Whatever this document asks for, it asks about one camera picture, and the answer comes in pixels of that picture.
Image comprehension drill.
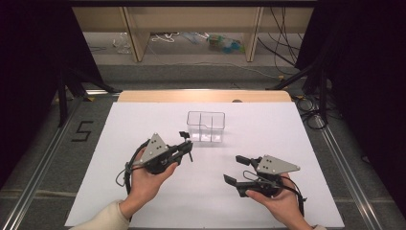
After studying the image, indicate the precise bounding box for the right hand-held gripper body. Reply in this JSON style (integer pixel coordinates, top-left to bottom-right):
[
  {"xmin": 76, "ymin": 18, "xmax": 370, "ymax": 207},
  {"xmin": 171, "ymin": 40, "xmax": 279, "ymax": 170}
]
[{"xmin": 237, "ymin": 154, "xmax": 301, "ymax": 198}]

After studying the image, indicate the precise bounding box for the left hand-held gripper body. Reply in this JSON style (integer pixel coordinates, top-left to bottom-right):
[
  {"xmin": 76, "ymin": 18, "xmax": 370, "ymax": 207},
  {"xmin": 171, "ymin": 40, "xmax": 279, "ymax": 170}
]
[{"xmin": 133, "ymin": 132, "xmax": 178, "ymax": 175}]

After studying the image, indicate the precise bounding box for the thin black pen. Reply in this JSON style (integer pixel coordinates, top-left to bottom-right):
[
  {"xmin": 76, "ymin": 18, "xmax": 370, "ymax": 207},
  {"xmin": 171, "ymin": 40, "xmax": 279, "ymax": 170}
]
[{"xmin": 178, "ymin": 129, "xmax": 194, "ymax": 163}]

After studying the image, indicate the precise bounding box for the clear plastic compartment organizer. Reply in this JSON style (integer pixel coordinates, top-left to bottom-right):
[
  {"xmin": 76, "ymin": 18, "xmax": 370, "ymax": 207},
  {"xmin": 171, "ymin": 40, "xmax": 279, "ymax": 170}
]
[{"xmin": 186, "ymin": 110, "xmax": 226, "ymax": 144}]

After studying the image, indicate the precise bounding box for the person's left hand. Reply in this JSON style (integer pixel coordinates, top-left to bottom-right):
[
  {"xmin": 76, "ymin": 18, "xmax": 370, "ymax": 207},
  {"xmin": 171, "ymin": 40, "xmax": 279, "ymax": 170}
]
[{"xmin": 119, "ymin": 162, "xmax": 179, "ymax": 219}]

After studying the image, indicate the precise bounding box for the person's right hand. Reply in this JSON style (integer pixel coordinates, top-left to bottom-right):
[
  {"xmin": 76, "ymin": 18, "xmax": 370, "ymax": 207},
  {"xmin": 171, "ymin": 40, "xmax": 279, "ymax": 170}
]
[{"xmin": 244, "ymin": 173, "xmax": 312, "ymax": 230}]

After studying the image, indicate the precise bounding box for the white table cover sheet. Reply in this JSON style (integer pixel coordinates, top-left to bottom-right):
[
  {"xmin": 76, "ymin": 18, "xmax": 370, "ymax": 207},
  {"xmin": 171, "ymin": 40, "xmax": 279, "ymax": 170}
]
[{"xmin": 65, "ymin": 101, "xmax": 346, "ymax": 230}]

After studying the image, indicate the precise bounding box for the light wooden table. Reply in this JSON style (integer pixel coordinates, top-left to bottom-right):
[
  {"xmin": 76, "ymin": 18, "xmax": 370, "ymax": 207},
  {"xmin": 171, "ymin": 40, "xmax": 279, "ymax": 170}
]
[{"xmin": 117, "ymin": 89, "xmax": 293, "ymax": 104}]

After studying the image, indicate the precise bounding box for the black metal stand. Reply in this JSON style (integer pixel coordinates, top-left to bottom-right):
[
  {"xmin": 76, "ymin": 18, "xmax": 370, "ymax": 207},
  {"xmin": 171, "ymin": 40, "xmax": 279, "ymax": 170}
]
[
  {"xmin": 266, "ymin": 58, "xmax": 330, "ymax": 126},
  {"xmin": 56, "ymin": 63, "xmax": 117, "ymax": 128}
]

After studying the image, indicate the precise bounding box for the colourful plastic package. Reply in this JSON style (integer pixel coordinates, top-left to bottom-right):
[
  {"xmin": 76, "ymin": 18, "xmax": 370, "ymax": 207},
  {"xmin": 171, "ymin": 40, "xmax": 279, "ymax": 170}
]
[{"xmin": 206, "ymin": 33, "xmax": 246, "ymax": 55}]

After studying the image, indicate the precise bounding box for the clear plastic bag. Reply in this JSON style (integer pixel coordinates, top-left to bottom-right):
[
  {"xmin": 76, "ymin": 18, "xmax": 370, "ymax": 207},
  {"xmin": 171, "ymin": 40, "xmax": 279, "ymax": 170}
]
[{"xmin": 112, "ymin": 32, "xmax": 133, "ymax": 55}]

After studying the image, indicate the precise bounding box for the light wooden shelf unit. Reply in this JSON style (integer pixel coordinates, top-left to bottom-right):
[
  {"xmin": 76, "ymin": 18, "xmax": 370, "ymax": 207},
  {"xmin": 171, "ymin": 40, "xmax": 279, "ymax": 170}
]
[{"xmin": 72, "ymin": 7, "xmax": 315, "ymax": 63}]

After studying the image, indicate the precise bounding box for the black curtain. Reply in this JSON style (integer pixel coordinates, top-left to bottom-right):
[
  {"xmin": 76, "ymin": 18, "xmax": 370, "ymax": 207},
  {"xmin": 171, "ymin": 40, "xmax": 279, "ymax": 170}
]
[
  {"xmin": 0, "ymin": 0, "xmax": 103, "ymax": 190},
  {"xmin": 294, "ymin": 0, "xmax": 406, "ymax": 210}
]

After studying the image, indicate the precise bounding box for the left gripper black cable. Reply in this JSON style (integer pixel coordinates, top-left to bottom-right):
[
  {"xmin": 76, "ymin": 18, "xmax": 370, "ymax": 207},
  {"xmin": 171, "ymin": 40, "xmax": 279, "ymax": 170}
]
[{"xmin": 115, "ymin": 138, "xmax": 151, "ymax": 196}]

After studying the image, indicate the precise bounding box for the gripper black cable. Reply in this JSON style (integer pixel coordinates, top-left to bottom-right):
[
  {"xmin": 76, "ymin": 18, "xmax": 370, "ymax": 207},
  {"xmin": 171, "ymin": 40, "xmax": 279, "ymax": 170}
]
[
  {"xmin": 115, "ymin": 138, "xmax": 151, "ymax": 196},
  {"xmin": 281, "ymin": 175, "xmax": 308, "ymax": 219}
]

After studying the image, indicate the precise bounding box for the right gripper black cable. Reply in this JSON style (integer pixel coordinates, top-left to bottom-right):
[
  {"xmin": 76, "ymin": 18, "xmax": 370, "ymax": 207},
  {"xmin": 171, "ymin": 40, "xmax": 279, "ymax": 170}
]
[{"xmin": 281, "ymin": 175, "xmax": 308, "ymax": 219}]

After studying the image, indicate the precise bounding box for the coil of black floor cables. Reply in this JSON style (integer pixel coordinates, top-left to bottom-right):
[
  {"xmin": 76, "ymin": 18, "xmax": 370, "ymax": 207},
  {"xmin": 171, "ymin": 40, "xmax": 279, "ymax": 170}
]
[{"xmin": 294, "ymin": 94, "xmax": 330, "ymax": 130}]

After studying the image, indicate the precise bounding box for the aluminium floor rail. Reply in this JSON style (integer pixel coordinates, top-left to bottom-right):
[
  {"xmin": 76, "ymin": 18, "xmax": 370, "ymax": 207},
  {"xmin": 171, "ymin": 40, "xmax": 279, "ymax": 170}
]
[
  {"xmin": 314, "ymin": 114, "xmax": 386, "ymax": 230},
  {"xmin": 0, "ymin": 95, "xmax": 84, "ymax": 230}
]

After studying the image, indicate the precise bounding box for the white cord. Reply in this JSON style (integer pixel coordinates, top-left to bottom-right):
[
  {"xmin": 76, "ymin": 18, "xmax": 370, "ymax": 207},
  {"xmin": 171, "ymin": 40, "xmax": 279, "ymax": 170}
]
[{"xmin": 150, "ymin": 32, "xmax": 181, "ymax": 44}]

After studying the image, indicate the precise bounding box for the bundle of black hanging cables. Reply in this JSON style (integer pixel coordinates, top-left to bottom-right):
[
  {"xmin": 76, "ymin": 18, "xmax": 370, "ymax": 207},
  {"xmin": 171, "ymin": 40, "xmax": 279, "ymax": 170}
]
[{"xmin": 257, "ymin": 7, "xmax": 305, "ymax": 77}]

